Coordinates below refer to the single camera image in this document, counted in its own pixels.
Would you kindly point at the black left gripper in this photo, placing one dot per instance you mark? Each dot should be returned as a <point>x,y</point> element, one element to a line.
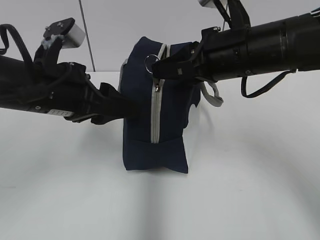
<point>76,99</point>

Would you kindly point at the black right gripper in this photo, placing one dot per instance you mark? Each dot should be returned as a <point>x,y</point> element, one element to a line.
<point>235,53</point>

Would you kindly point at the navy blue lunch bag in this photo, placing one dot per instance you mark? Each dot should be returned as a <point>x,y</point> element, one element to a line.
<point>154,139</point>

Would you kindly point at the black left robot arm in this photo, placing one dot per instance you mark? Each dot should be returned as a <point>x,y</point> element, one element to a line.
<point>18,90</point>

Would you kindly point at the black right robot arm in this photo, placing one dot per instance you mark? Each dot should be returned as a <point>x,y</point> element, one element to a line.
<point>291,44</point>

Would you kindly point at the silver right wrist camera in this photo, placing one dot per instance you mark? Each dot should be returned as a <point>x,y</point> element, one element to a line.
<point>211,3</point>

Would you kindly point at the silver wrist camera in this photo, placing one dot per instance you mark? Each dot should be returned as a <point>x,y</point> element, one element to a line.
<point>211,3</point>
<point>71,35</point>

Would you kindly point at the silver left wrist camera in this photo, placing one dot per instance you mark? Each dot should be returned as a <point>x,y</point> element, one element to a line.
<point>71,35</point>

